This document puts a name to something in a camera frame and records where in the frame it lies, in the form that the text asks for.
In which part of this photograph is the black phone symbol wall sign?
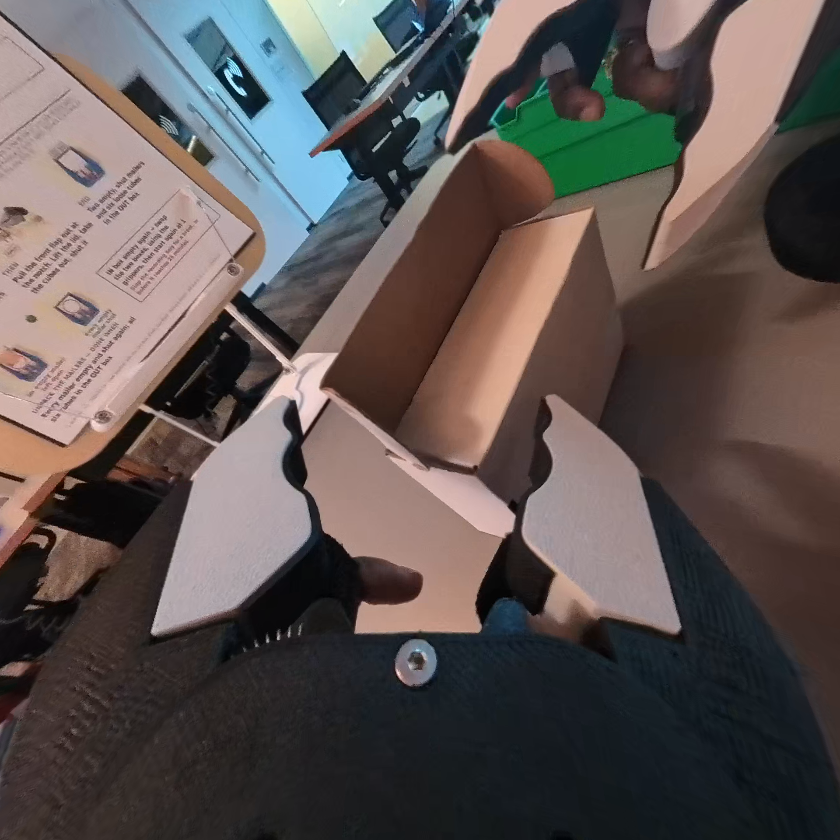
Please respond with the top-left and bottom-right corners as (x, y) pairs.
(185, 18), (272, 120)

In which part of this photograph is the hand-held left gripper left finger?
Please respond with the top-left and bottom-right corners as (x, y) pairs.
(150, 395), (324, 639)

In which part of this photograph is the instruction sign board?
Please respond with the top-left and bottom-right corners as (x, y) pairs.
(0, 13), (266, 480)

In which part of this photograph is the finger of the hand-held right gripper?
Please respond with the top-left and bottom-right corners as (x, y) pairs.
(643, 26), (781, 271)
(445, 0), (595, 156)

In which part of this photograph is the person's left hand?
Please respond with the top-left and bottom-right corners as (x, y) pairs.
(262, 533), (425, 634)

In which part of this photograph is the black office chair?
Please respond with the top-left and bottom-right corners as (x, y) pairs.
(302, 51), (427, 207)

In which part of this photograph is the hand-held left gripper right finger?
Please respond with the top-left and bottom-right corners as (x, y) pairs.
(515, 394), (683, 644)

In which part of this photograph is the white metal sign stand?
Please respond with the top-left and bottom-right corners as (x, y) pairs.
(92, 298), (337, 447)

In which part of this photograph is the black wave symbol wall sign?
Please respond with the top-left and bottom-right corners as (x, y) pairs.
(121, 74), (214, 165)

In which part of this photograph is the white cardboard mailer box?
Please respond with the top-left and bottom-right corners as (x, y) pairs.
(301, 139), (624, 636)

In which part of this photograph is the person's right hand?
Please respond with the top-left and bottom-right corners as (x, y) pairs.
(508, 0), (686, 123)

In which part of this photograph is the green plastic bin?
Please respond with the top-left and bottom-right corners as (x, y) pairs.
(492, 59), (840, 198)

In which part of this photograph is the background office table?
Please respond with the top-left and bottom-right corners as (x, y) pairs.
(308, 0), (473, 158)

